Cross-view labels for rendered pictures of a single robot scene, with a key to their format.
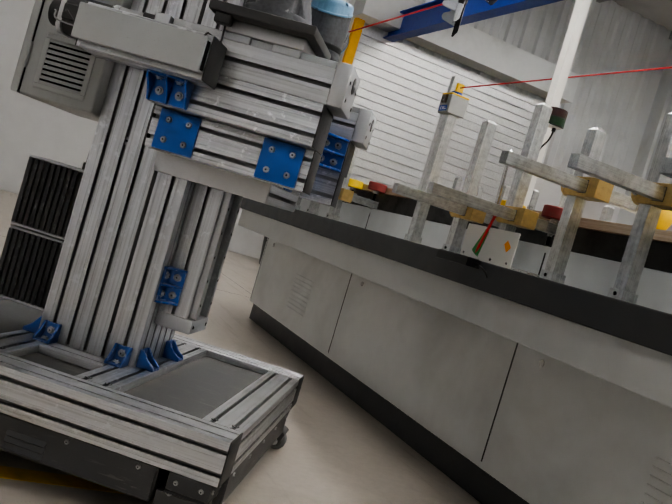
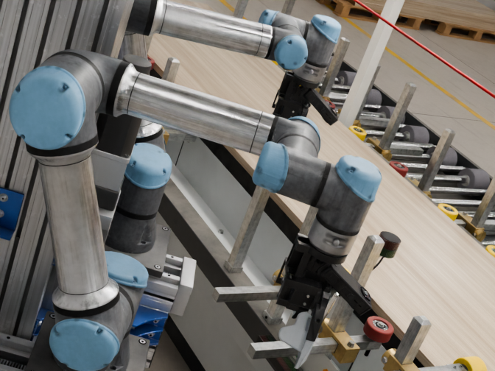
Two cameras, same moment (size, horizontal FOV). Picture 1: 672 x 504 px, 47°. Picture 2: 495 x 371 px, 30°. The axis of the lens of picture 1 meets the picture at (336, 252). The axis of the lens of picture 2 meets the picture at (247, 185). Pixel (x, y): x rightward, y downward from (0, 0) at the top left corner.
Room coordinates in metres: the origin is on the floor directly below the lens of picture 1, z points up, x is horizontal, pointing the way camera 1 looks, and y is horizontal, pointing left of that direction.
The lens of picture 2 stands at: (0.17, 0.47, 2.19)
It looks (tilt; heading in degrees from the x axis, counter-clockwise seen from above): 25 degrees down; 345
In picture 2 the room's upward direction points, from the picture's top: 21 degrees clockwise
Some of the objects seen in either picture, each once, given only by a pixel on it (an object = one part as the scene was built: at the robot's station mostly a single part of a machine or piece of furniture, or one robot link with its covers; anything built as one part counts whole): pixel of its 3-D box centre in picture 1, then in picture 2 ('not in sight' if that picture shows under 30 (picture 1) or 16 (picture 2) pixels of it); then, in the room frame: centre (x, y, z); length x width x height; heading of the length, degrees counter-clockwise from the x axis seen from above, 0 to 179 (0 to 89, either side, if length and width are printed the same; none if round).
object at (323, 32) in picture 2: not in sight; (319, 40); (2.28, -0.12, 1.62); 0.09 x 0.08 x 0.11; 90
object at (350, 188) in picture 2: not in sight; (348, 193); (1.45, -0.02, 1.62); 0.09 x 0.08 x 0.11; 76
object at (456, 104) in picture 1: (452, 106); not in sight; (2.68, -0.24, 1.18); 0.07 x 0.07 x 0.08; 24
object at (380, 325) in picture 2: (552, 225); (373, 339); (2.22, -0.57, 0.85); 0.08 x 0.08 x 0.11
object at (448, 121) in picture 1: (430, 178); (254, 210); (2.68, -0.24, 0.93); 0.05 x 0.04 x 0.45; 24
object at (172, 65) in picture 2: (342, 182); (156, 116); (3.36, 0.06, 0.87); 0.03 x 0.03 x 0.48; 24
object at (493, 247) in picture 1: (488, 244); (308, 355); (2.23, -0.41, 0.75); 0.26 x 0.01 x 0.10; 24
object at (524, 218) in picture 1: (516, 217); (337, 340); (2.19, -0.46, 0.85); 0.13 x 0.06 x 0.05; 24
